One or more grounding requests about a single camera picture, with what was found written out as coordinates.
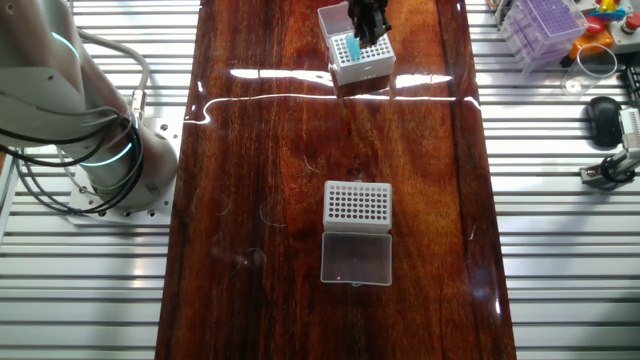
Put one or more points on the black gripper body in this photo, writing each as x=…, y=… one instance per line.
x=369, y=5

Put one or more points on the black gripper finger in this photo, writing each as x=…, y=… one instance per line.
x=380, y=25
x=361, y=27

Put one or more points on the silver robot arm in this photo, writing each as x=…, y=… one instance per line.
x=125, y=165

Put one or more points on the white pipette tip holder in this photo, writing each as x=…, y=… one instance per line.
x=367, y=70
x=356, y=260

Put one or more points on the purple pipette tip box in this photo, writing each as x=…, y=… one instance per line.
x=550, y=25

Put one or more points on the large brown wooden board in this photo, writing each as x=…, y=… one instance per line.
x=280, y=150

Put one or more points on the clear plastic cup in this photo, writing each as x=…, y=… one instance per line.
x=575, y=85

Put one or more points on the orange box red button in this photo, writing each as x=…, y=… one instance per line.
x=595, y=37

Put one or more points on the small colourful toy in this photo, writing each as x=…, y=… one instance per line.
x=607, y=9

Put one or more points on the black computer mouse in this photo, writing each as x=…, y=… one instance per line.
x=604, y=122

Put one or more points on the grey box red button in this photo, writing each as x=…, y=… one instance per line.
x=627, y=35

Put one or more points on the black keyboard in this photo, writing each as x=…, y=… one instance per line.
x=632, y=87

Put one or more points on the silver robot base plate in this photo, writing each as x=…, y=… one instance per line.
x=165, y=130

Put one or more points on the small silver mounted camera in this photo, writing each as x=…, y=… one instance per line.
x=631, y=127

